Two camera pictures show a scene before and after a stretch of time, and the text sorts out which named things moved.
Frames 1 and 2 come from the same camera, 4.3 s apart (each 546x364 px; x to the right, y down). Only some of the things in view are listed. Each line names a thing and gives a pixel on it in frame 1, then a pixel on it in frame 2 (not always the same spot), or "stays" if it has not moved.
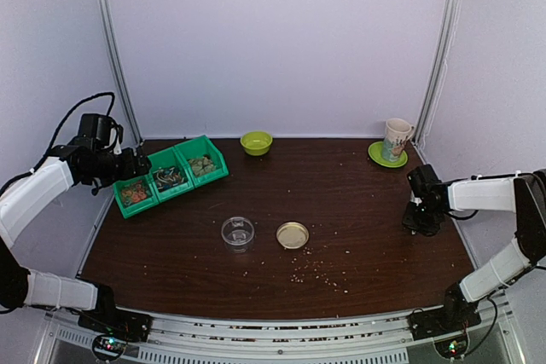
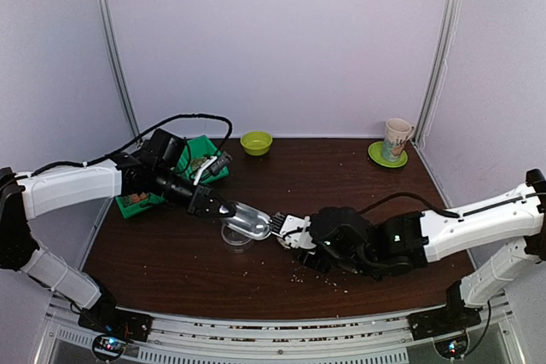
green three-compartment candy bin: [173, 170] stays
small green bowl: [256, 143] stays
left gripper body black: [110, 170] -> [161, 186]
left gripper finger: [143, 165] -> [215, 210]
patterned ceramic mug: [397, 133] stays
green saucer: [375, 153] stays
